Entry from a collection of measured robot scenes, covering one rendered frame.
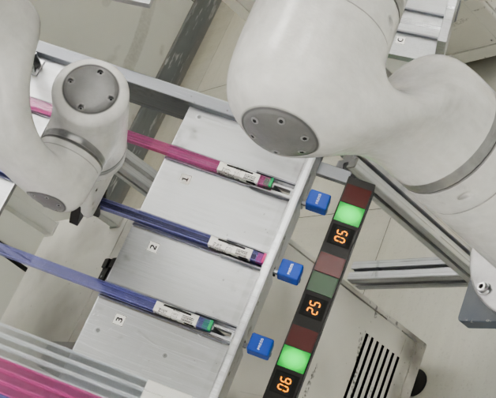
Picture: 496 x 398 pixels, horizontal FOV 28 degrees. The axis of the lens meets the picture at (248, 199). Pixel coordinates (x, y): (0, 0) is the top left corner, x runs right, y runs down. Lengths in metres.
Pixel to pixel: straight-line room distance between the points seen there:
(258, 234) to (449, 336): 0.82
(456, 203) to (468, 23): 1.46
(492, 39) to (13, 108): 1.53
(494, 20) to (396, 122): 1.53
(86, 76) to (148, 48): 2.59
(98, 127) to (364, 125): 0.39
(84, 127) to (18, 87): 0.09
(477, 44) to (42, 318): 1.18
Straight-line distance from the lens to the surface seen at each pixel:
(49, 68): 1.51
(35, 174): 1.07
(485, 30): 2.36
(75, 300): 1.93
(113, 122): 1.08
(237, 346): 1.27
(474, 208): 0.92
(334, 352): 1.83
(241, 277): 1.32
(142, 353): 1.29
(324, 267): 1.34
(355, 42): 0.78
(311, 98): 0.75
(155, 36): 3.70
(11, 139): 1.05
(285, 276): 1.31
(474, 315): 1.07
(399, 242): 2.33
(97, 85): 1.09
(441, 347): 2.08
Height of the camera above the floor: 1.44
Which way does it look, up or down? 30 degrees down
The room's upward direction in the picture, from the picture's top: 52 degrees counter-clockwise
